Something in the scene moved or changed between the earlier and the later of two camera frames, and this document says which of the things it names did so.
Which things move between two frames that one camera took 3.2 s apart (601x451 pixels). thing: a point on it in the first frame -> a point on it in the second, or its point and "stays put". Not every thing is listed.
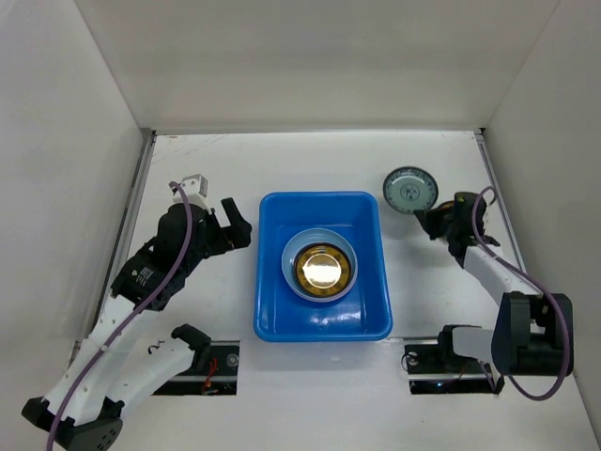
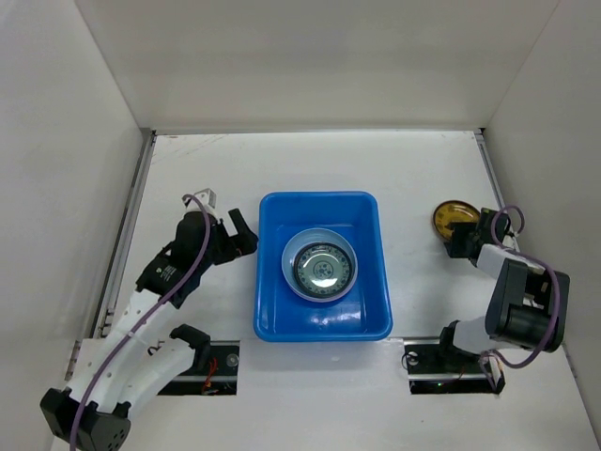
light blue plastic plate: (312, 237) stays put
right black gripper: (444, 225) -> (463, 238)
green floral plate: (409, 189) -> (322, 270)
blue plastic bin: (364, 312) stays put
